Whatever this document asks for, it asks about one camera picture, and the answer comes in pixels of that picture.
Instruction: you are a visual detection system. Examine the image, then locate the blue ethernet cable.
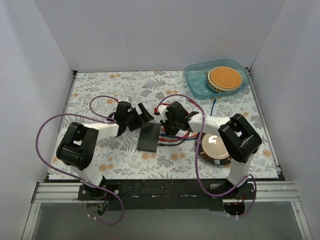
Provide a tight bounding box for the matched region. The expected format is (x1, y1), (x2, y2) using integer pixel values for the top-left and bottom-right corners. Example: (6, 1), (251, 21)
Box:
(157, 97), (218, 141)

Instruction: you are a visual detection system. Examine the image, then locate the black network switch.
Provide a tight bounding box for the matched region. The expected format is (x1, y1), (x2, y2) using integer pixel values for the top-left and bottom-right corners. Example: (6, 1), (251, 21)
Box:
(137, 122), (161, 153)

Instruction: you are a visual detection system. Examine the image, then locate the black ethernet cable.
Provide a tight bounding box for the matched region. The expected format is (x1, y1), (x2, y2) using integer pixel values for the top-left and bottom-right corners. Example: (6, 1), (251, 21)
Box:
(157, 134), (186, 147)

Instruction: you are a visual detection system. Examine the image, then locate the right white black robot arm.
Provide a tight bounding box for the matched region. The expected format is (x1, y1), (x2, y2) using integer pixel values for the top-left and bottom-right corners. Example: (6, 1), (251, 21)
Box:
(157, 101), (262, 199)

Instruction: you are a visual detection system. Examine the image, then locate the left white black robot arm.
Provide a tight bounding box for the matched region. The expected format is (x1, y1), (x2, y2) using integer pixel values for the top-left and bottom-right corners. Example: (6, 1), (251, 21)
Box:
(56, 101), (154, 200)

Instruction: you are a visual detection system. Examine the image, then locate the floral patterned table mat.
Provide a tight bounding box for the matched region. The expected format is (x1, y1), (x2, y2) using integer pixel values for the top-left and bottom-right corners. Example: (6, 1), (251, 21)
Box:
(59, 71), (278, 180)

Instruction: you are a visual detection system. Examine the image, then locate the dark rimmed beige plate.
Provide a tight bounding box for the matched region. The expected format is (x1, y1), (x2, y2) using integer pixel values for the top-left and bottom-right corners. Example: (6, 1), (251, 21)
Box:
(195, 133), (231, 166)

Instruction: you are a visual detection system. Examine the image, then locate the blue plastic container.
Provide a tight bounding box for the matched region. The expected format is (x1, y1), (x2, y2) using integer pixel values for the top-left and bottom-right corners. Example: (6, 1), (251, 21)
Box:
(184, 59), (250, 100)

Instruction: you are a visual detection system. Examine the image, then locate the orange woven round coaster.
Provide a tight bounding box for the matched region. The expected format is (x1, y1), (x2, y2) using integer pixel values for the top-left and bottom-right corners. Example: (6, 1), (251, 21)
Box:
(206, 66), (243, 93)

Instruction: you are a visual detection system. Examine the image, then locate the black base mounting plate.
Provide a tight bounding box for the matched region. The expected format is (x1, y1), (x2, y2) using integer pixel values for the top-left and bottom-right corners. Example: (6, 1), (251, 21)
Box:
(77, 179), (254, 211)

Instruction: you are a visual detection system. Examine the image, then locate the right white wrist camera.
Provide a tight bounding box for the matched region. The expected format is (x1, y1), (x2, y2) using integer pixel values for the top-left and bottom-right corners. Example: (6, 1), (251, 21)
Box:
(154, 104), (168, 123)

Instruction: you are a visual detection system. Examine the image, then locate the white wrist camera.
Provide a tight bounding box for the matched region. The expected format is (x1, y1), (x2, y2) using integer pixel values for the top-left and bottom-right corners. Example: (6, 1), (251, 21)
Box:
(154, 104), (168, 123)
(122, 96), (133, 103)

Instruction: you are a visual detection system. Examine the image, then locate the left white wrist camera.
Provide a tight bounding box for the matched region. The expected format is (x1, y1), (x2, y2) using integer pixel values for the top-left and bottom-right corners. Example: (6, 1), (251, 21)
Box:
(122, 96), (133, 103)

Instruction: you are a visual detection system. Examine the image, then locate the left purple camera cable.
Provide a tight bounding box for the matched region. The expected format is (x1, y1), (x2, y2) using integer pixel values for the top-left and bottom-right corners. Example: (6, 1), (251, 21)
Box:
(35, 95), (125, 225)

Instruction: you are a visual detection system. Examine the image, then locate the purple camera cable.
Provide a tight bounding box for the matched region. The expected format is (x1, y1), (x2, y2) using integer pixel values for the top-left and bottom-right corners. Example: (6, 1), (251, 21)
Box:
(35, 95), (125, 225)
(154, 93), (256, 218)

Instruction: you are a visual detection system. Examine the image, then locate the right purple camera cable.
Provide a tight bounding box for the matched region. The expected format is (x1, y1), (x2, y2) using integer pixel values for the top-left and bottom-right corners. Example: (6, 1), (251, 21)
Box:
(154, 93), (256, 218)

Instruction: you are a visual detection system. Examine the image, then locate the aluminium frame rail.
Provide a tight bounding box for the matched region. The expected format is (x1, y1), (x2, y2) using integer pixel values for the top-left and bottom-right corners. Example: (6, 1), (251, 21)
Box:
(31, 181), (301, 203)

